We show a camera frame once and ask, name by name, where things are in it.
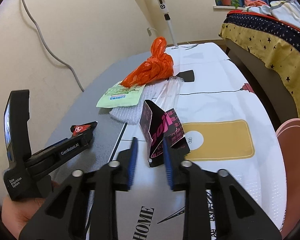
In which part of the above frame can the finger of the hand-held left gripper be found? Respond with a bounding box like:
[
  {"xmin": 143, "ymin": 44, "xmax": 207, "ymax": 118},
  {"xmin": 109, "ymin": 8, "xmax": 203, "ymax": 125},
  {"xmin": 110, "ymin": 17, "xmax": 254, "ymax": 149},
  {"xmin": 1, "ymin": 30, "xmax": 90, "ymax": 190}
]
[
  {"xmin": 43, "ymin": 138, "xmax": 72, "ymax": 151},
  {"xmin": 81, "ymin": 127, "xmax": 94, "ymax": 149}
]

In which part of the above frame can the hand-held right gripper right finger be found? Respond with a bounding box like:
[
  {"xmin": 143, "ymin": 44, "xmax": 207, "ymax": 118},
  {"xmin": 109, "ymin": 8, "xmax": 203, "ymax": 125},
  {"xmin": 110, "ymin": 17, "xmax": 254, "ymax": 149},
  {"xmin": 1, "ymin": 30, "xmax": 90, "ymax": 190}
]
[{"xmin": 162, "ymin": 139, "xmax": 283, "ymax": 240}]

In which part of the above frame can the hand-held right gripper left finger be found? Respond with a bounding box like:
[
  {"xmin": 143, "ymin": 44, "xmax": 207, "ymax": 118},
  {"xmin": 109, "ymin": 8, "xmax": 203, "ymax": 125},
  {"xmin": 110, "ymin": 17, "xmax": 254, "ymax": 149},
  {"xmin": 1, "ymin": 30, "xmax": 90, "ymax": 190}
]
[{"xmin": 19, "ymin": 137, "xmax": 139, "ymax": 240}]

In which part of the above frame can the red snack packet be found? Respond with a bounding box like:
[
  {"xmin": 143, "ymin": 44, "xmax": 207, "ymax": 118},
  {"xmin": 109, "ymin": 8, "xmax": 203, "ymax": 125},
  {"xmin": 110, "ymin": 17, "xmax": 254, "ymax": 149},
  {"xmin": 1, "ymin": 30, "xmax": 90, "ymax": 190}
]
[{"xmin": 70, "ymin": 121, "xmax": 98, "ymax": 138}]

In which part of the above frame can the black pink carton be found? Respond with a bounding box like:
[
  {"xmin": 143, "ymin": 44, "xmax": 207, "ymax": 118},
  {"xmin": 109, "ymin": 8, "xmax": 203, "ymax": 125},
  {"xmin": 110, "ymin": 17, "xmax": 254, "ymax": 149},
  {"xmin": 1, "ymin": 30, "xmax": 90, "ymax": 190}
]
[{"xmin": 139, "ymin": 99, "xmax": 191, "ymax": 168}]

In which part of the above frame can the pink plastic basin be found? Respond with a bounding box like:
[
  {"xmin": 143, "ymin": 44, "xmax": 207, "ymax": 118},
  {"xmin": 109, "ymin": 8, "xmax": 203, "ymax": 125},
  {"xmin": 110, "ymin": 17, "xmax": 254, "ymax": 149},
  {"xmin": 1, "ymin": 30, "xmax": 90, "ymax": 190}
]
[{"xmin": 275, "ymin": 118, "xmax": 300, "ymax": 233}]

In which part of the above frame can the person's left hand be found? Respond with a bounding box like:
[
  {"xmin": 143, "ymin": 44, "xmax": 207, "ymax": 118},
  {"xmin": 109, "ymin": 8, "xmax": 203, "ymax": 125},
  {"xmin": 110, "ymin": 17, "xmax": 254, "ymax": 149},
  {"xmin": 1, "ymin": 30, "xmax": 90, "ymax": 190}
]
[{"xmin": 1, "ymin": 180, "xmax": 61, "ymax": 231}]

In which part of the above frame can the white bubble wrap sheet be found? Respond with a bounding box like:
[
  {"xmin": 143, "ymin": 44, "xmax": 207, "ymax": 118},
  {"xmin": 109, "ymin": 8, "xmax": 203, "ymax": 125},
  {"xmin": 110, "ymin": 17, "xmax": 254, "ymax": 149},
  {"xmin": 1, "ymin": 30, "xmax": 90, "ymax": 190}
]
[{"xmin": 109, "ymin": 82, "xmax": 161, "ymax": 125}]

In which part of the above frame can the green paper packet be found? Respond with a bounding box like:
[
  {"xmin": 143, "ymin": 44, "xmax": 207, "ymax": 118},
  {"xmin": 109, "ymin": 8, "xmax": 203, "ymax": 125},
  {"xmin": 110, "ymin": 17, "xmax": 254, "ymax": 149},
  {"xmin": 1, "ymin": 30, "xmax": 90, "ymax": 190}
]
[{"xmin": 96, "ymin": 81, "xmax": 144, "ymax": 109}]

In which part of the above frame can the grey white printed tablecloth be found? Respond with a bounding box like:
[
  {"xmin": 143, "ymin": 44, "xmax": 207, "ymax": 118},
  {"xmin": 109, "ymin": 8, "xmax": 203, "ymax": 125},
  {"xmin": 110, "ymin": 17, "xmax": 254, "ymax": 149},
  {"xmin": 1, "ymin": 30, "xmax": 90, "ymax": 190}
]
[{"xmin": 44, "ymin": 42, "xmax": 287, "ymax": 240}]

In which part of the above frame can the clear plastic wrap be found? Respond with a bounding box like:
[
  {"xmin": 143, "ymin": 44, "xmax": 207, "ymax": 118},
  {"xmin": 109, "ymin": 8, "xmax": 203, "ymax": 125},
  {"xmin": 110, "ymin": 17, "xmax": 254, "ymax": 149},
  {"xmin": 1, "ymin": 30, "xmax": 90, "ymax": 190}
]
[{"xmin": 154, "ymin": 76, "xmax": 184, "ymax": 101}]

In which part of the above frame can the orange plastic bag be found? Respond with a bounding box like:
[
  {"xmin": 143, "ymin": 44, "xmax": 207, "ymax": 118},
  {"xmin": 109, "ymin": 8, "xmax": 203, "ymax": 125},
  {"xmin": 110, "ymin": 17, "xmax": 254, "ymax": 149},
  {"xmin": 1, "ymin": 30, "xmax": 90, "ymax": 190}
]
[{"xmin": 121, "ymin": 37, "xmax": 174, "ymax": 89}]

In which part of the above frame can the bed with star blanket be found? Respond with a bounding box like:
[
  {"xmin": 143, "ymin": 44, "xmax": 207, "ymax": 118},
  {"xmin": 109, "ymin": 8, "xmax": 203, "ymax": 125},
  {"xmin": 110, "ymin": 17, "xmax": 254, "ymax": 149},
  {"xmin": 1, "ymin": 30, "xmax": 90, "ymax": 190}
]
[{"xmin": 218, "ymin": 10, "xmax": 300, "ymax": 123}]

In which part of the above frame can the pink cloth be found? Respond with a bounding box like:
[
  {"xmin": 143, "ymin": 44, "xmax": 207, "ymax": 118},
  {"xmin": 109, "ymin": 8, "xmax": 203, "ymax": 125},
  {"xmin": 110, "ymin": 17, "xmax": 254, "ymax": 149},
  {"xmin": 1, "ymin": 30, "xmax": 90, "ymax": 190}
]
[{"xmin": 243, "ymin": 0, "xmax": 269, "ymax": 8}]

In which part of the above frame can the striped light blue quilt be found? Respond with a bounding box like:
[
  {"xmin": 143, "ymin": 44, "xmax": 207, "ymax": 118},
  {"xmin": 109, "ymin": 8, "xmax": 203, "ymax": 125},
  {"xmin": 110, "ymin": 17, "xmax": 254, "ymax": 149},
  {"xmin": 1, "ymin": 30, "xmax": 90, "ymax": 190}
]
[{"xmin": 247, "ymin": 0, "xmax": 300, "ymax": 34}]

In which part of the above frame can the grey wall cable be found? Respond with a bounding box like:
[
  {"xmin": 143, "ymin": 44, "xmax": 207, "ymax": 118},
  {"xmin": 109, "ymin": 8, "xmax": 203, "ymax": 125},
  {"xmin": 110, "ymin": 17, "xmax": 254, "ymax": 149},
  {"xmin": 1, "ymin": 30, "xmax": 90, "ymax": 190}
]
[{"xmin": 20, "ymin": 0, "xmax": 85, "ymax": 92}]

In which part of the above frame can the dark bed frame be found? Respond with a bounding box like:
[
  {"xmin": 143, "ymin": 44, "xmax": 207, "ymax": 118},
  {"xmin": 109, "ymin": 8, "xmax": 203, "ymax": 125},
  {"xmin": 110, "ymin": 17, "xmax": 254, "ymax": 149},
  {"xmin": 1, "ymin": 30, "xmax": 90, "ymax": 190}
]
[{"xmin": 225, "ymin": 38, "xmax": 298, "ymax": 131}]

